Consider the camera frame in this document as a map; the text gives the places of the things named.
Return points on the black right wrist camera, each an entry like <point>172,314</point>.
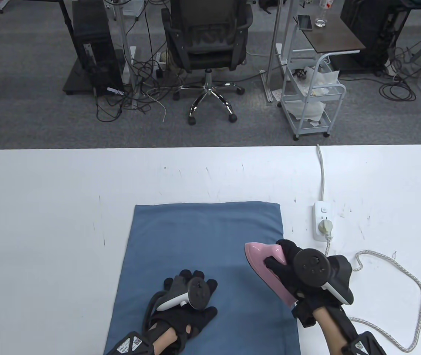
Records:
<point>362,345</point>

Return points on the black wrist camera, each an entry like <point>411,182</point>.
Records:
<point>131,345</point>
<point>362,345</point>

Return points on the black computer tower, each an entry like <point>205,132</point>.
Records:
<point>96,44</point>
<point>366,22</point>

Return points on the white plastic bag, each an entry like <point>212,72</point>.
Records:
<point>317,79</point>

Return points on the black white right controller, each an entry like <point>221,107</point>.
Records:
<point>312,268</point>

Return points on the dark smartphone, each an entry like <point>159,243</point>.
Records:
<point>305,22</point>

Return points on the white metal frame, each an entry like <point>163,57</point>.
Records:
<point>131,74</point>

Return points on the clear water bottle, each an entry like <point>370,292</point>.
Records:
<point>320,20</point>

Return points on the white rolling cart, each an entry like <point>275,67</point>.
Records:
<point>295,122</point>

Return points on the brown side table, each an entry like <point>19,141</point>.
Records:
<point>332,37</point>

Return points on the person's right hand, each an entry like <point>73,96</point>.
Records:
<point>282,273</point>

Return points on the pink electric iron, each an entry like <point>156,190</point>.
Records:
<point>260,255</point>

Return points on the black white controller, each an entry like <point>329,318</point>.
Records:
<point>199,294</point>
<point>312,268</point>

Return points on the person's left forearm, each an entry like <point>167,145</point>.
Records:
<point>164,344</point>

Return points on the white floor power strip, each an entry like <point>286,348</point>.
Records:
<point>159,72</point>

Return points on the black mesh office chair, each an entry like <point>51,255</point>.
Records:
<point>206,37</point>

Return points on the black white left controller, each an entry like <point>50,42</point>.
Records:
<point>199,294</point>

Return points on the blue pillowcase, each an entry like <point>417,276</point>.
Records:
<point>195,240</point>

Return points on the white table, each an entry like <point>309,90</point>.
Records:
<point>47,240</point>

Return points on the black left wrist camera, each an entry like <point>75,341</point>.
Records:
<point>131,345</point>

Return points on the person's left hand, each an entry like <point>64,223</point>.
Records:
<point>192,321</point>

